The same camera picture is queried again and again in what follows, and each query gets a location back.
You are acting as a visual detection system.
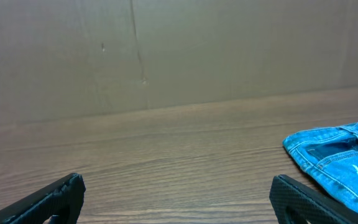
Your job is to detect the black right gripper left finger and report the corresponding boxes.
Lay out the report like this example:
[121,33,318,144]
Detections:
[0,173,86,224]

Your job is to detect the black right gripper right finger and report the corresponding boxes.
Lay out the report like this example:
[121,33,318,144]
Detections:
[269,175,358,224]

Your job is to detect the light blue denim jeans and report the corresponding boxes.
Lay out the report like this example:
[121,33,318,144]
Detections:
[283,122,358,213]

